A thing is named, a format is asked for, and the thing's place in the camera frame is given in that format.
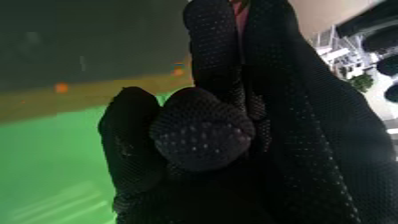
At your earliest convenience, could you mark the dark mat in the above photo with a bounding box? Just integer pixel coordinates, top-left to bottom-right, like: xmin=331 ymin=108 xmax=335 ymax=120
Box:
xmin=0 ymin=0 xmax=196 ymax=94

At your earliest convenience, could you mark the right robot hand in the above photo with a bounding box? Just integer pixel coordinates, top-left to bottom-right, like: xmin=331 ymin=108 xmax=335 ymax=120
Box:
xmin=97 ymin=0 xmax=398 ymax=224

